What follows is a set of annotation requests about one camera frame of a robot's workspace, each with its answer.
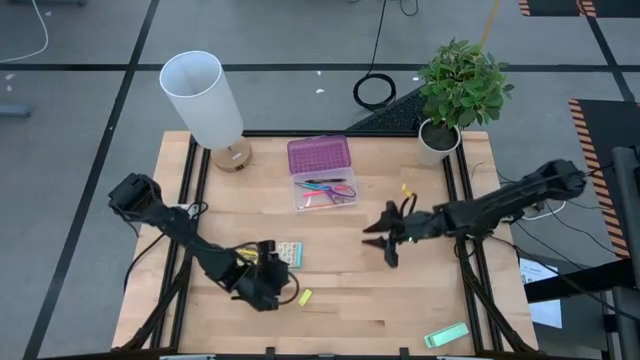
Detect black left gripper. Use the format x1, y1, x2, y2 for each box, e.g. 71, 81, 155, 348
232, 239, 292, 312

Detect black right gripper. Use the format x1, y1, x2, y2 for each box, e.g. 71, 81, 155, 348
362, 199, 439, 269

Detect teal sticky note pad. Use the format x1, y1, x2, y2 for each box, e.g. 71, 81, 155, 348
276, 241, 305, 269

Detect purple handled scissors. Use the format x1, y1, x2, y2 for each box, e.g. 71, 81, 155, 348
294, 181, 358, 206

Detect clear purple-lid pencil case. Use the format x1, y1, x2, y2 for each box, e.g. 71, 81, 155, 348
286, 133, 360, 213

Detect black floor mat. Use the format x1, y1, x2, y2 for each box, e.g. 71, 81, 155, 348
344, 85, 431, 134

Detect white paper sheet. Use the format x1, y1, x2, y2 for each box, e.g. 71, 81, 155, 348
519, 257, 564, 330

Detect green plant in white pot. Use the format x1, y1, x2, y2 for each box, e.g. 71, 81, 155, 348
416, 38, 516, 169

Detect white shade table lamp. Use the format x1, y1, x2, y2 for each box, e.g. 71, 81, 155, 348
158, 49, 254, 174

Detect grey metal stand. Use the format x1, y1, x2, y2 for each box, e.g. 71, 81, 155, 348
612, 146, 640, 360

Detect hazard striped black mat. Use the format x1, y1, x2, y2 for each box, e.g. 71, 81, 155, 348
518, 0, 640, 19
568, 98, 640, 261

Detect grey floor foot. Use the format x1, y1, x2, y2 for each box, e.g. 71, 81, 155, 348
0, 104, 31, 119

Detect black coiled cable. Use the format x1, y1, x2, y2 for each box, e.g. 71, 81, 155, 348
352, 0, 398, 112

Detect yellow hanging cable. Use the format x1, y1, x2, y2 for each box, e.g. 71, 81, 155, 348
480, 0, 502, 49

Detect white floor cable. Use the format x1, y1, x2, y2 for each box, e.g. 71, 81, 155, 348
0, 0, 50, 65

